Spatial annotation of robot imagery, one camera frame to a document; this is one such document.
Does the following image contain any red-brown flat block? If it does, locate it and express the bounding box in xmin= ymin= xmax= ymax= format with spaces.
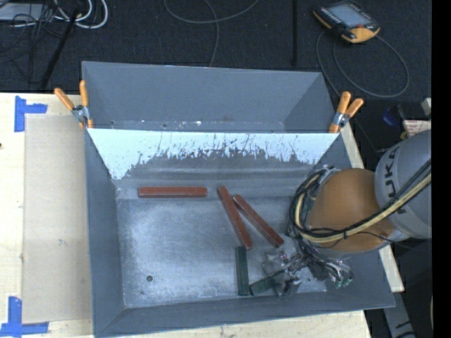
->
xmin=216 ymin=185 xmax=254 ymax=251
xmin=232 ymin=194 xmax=285 ymax=249
xmin=137 ymin=186 xmax=209 ymax=199

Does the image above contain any dark green flat block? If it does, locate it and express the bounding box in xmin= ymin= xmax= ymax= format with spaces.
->
xmin=235 ymin=246 xmax=251 ymax=296
xmin=249 ymin=270 xmax=287 ymax=296

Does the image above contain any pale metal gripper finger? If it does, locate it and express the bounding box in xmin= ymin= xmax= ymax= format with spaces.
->
xmin=261 ymin=249 xmax=296 ymax=273
xmin=277 ymin=273 xmax=303 ymax=298

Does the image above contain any pale wood flat board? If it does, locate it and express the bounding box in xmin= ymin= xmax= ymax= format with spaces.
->
xmin=21 ymin=113 xmax=94 ymax=325

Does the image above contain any grey metal bin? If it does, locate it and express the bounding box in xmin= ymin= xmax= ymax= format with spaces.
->
xmin=80 ymin=61 xmax=397 ymax=338

